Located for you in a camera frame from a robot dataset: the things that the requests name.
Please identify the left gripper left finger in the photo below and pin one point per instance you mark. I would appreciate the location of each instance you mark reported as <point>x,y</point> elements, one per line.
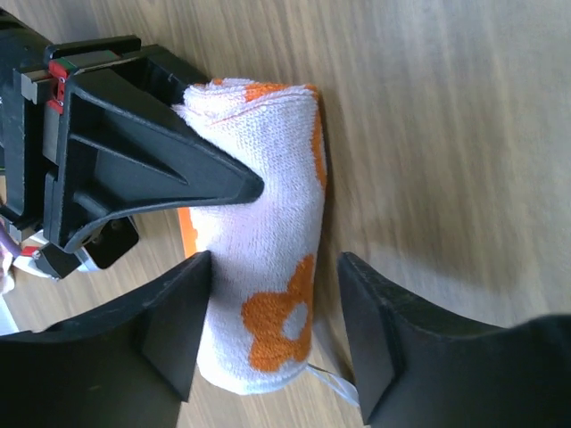
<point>127,363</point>

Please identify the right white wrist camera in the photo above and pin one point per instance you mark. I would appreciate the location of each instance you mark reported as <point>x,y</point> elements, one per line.
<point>16,257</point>

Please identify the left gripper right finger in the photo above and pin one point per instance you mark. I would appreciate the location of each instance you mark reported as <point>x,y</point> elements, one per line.
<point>418,365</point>

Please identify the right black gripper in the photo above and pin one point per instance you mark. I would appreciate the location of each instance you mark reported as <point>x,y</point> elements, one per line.
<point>89,138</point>

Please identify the orange flower towel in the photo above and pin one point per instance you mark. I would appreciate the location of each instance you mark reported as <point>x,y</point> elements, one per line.
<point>257,331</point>

